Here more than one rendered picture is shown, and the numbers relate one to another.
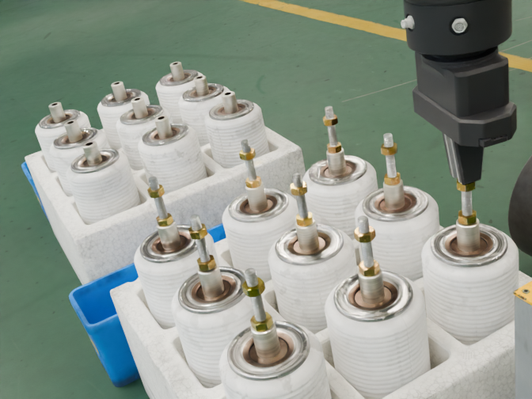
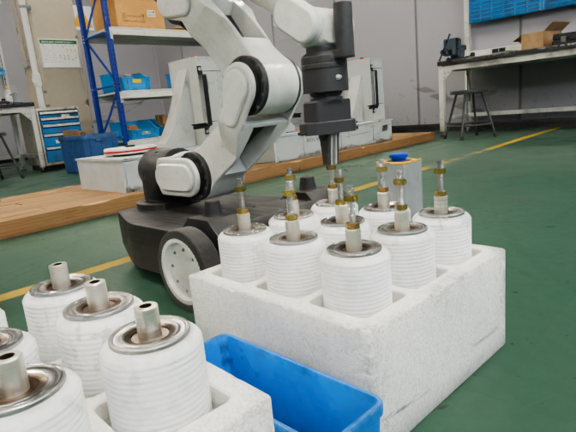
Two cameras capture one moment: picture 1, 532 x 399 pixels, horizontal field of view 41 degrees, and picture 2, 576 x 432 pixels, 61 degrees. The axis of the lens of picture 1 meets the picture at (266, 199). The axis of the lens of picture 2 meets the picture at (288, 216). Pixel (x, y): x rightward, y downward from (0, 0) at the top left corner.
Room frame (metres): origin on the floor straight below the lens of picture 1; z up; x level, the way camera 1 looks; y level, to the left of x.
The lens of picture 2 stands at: (1.01, 0.70, 0.45)
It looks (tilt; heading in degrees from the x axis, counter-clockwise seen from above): 12 degrees down; 250
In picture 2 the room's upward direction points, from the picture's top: 5 degrees counter-clockwise
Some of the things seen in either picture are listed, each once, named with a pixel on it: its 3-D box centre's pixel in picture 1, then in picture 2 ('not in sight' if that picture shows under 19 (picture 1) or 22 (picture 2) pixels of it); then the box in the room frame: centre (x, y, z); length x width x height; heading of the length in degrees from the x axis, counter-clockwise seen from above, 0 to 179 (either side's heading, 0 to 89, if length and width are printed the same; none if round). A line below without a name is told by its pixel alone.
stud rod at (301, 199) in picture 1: (302, 204); (340, 191); (0.65, -0.04, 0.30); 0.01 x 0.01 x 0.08
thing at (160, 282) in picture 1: (189, 304); (357, 310); (0.71, 0.12, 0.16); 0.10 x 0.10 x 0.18
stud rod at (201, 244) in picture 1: (202, 248); (400, 195); (0.60, 0.07, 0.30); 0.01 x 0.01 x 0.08
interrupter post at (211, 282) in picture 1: (210, 279); (401, 220); (0.60, 0.07, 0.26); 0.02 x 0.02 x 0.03
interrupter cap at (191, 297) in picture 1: (214, 290); (402, 229); (0.60, 0.07, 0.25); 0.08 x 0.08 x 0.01
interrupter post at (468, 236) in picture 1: (468, 234); (333, 196); (0.58, -0.19, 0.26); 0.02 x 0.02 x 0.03
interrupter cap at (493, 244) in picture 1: (469, 245); (333, 202); (0.58, -0.19, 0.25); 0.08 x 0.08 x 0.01
